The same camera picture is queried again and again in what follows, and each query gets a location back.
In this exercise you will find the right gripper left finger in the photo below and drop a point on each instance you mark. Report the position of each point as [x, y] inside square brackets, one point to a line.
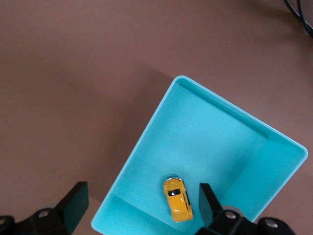
[73, 205]

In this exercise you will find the turquoise plastic bin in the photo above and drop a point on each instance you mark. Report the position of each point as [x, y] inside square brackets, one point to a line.
[207, 137]

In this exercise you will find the yellow beetle toy car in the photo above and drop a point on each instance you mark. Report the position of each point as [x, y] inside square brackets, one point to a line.
[178, 199]

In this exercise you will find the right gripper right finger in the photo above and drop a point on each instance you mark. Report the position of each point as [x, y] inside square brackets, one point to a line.
[210, 208]

